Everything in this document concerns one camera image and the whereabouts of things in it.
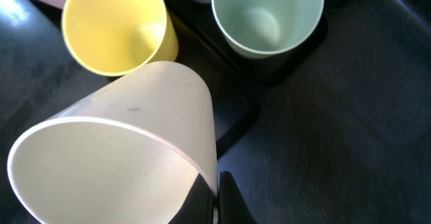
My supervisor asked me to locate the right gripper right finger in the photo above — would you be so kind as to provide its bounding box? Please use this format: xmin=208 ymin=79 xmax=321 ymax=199
xmin=218 ymin=170 xmax=259 ymax=224

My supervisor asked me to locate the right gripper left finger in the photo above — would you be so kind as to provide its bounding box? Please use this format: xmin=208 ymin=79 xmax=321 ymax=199
xmin=168 ymin=173 xmax=215 ymax=224

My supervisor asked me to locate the white cup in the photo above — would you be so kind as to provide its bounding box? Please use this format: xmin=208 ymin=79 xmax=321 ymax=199
xmin=6 ymin=61 xmax=219 ymax=224

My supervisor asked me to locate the black tray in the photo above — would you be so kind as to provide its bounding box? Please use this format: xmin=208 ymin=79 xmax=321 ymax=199
xmin=30 ymin=0 xmax=373 ymax=160

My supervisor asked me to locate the green cup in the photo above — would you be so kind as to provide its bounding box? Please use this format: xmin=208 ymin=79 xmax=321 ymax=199
xmin=211 ymin=0 xmax=325 ymax=60

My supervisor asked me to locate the yellow cup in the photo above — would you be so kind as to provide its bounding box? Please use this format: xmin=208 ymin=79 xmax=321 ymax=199
xmin=61 ymin=0 xmax=180 ymax=77

